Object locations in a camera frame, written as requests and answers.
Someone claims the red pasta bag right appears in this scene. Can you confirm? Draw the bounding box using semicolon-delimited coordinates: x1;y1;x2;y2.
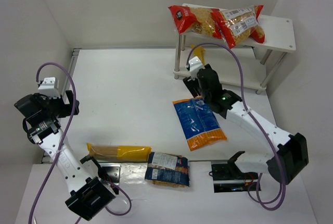
211;5;265;49

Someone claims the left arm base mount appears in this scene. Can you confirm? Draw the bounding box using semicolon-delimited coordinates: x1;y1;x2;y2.
97;163;121;185

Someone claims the white two-tier shelf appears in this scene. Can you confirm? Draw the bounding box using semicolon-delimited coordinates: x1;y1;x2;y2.
173;4;296;94

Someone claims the yellow spaghetti bag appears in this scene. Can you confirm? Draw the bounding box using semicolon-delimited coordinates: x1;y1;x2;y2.
191;45;206;65
86;143;151;163

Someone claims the dark blue pasta bag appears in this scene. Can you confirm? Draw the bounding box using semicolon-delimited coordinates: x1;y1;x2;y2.
145;152;190;188

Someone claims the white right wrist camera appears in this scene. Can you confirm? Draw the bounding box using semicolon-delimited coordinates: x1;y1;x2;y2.
187;56;204;80

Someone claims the red pasta bag left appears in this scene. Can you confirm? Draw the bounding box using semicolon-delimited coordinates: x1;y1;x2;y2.
168;5;223;39

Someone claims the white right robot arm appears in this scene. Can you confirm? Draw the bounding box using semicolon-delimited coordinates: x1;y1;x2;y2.
183;58;309;185

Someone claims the blue orange spaghetti bag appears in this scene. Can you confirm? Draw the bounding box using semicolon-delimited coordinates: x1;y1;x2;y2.
173;96;227;151

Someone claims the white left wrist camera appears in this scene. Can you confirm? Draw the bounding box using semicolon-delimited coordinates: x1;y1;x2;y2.
38;77;60;98

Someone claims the red pasta bag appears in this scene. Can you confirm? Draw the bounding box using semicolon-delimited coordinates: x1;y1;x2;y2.
211;5;265;49
168;5;223;39

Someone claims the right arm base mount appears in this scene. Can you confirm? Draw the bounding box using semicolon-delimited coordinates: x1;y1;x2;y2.
209;163;259;193

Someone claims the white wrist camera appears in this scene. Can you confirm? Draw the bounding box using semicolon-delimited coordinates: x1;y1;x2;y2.
38;77;60;98
187;56;204;80

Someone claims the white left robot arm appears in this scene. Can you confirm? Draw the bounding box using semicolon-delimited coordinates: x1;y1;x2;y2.
14;90;115;221

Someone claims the yellow spaghetti bag front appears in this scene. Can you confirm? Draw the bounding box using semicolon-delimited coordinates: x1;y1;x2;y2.
86;143;151;163

